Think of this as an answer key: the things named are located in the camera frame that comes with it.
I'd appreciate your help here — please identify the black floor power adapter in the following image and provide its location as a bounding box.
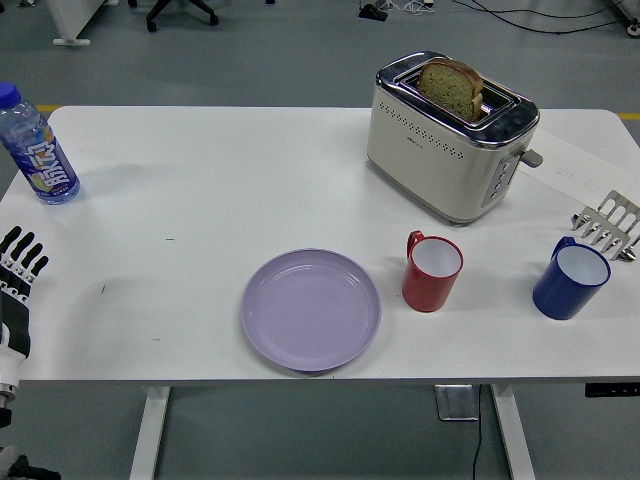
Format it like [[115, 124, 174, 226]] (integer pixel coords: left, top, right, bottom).
[[357, 3, 389, 23]]

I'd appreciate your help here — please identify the white paper sheet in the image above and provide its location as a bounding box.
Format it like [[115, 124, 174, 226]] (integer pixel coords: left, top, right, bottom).
[[517, 127, 634, 209]]

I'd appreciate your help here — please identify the purple plate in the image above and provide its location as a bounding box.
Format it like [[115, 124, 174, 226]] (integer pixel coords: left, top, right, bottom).
[[241, 248, 383, 374]]

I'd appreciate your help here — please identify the blue mug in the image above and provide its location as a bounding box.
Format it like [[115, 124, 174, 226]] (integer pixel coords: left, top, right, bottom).
[[531, 236, 612, 321]]

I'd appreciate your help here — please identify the blue-capped drink bottle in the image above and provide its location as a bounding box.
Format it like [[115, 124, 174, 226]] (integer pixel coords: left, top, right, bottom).
[[0, 82, 81, 207]]

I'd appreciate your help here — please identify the cream and chrome toaster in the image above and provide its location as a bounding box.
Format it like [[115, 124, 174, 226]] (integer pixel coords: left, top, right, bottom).
[[366, 49, 544, 227]]

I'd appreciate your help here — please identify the metal toast rack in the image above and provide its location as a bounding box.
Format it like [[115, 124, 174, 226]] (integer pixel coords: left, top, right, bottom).
[[571, 189, 640, 263]]

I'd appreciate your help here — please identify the large brown bread slice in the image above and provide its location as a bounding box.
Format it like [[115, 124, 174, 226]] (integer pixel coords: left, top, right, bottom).
[[416, 57, 485, 122]]

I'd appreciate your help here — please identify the red mug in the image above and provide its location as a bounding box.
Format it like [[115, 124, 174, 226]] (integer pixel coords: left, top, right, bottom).
[[401, 229, 465, 314]]

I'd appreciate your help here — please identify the white floor cable bundle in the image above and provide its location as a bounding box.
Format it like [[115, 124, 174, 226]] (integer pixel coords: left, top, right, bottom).
[[389, 0, 436, 15]]

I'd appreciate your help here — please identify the black office chair base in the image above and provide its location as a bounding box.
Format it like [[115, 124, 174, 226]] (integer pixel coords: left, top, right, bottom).
[[144, 0, 220, 34]]

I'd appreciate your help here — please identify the black floor cable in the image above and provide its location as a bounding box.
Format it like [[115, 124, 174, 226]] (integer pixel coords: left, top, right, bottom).
[[469, 0, 629, 36]]

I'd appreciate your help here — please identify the white background desk foot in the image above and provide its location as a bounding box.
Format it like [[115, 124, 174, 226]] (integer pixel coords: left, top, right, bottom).
[[52, 0, 109, 48]]

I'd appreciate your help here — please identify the black under-table cable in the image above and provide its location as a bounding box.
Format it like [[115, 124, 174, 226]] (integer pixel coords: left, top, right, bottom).
[[464, 383, 486, 480]]

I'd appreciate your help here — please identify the grey under-table control box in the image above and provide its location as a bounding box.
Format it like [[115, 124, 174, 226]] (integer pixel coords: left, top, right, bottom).
[[433, 383, 480, 422]]

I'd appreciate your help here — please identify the black table control panel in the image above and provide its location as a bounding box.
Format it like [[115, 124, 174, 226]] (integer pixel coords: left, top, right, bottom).
[[584, 382, 640, 399]]

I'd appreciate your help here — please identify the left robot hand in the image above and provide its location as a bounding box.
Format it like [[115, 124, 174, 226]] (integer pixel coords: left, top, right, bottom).
[[0, 225, 51, 387]]

